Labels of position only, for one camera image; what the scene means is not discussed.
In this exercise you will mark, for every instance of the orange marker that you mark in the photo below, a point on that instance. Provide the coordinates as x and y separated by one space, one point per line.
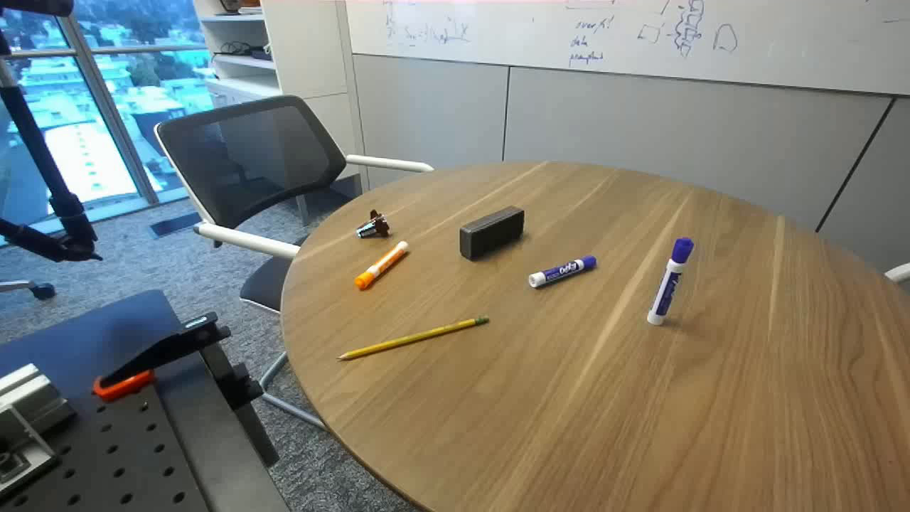
383 265

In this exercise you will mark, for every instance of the blue marker lying flat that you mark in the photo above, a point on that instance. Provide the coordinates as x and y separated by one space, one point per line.
562 271

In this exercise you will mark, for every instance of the blue marker standing upright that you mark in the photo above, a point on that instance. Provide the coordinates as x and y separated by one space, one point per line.
669 284

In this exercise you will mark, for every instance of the black rectangular eraser block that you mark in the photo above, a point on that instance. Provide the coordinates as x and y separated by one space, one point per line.
490 231

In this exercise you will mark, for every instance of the small black binder clip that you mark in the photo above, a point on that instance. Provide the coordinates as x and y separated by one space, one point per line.
373 225

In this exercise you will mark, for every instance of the yellow pencil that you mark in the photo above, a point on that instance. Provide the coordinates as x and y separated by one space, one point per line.
414 339

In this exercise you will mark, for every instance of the black mesh office chair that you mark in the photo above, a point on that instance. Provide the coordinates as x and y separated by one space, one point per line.
248 161

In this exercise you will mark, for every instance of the whiteboard with blue writing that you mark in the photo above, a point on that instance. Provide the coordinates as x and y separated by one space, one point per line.
628 38

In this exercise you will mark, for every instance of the white shelf unit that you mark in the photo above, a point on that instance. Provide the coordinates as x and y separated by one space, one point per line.
238 45

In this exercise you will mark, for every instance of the black clamp with orange tip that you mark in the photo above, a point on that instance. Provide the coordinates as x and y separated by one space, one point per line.
157 353

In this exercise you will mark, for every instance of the black perforated mounting board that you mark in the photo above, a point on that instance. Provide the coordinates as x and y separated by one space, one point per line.
103 417

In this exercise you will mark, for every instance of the white chair armrest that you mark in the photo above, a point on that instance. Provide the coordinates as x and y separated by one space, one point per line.
899 274

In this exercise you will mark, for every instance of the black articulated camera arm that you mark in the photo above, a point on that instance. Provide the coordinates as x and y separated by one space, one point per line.
47 180

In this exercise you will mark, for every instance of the silver aluminium extrusion bracket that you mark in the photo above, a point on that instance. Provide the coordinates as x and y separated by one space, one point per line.
25 423

